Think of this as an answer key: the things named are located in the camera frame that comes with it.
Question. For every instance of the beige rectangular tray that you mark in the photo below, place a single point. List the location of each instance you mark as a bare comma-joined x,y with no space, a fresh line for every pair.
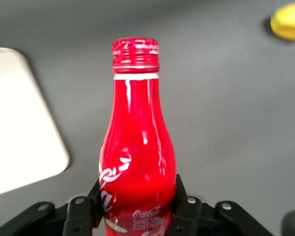
19,123

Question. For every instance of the red coke bottle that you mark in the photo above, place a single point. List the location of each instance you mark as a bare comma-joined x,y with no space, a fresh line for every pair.
137,147

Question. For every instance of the yellow sponge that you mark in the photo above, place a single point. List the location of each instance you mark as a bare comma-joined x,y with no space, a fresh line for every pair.
288,22

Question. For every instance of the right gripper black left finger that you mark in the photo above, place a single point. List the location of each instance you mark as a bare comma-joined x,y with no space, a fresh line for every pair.
76,216

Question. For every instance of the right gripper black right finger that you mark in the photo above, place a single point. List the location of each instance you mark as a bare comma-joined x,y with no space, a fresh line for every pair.
189,216

